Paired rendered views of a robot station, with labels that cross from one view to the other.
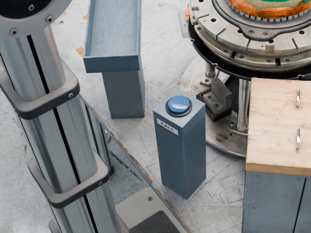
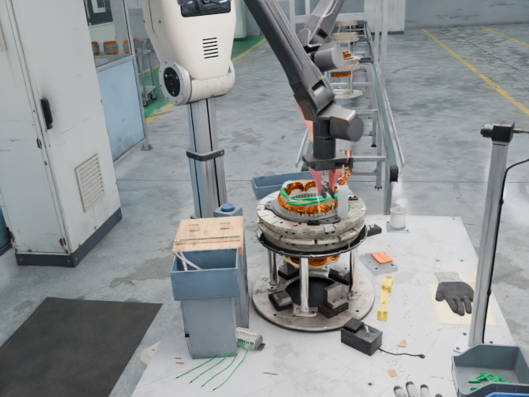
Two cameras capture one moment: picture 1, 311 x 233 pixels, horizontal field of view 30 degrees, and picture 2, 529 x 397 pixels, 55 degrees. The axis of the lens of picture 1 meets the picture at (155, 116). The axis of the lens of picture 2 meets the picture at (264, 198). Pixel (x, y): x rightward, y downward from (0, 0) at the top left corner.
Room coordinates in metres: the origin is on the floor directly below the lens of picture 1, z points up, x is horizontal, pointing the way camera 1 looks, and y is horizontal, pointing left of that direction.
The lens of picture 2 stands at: (0.43, -1.56, 1.71)
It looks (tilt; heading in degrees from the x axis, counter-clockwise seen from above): 23 degrees down; 76
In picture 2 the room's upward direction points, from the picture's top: 4 degrees counter-clockwise
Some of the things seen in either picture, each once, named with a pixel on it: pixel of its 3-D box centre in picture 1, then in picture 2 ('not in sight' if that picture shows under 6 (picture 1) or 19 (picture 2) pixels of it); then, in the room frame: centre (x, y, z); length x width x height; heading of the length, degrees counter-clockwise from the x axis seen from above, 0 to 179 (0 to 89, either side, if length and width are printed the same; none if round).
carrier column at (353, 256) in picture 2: not in sight; (353, 265); (1.01, -0.32, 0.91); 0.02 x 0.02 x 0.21
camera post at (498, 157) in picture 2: not in sight; (486, 253); (1.22, -0.63, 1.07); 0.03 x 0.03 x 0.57; 40
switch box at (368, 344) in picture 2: not in sight; (360, 335); (0.94, -0.52, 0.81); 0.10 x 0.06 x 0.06; 122
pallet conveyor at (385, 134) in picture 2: not in sight; (353, 76); (3.56, 5.26, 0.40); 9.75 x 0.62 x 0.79; 65
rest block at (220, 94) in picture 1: (216, 96); (289, 262); (0.86, -0.14, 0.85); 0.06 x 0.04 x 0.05; 23
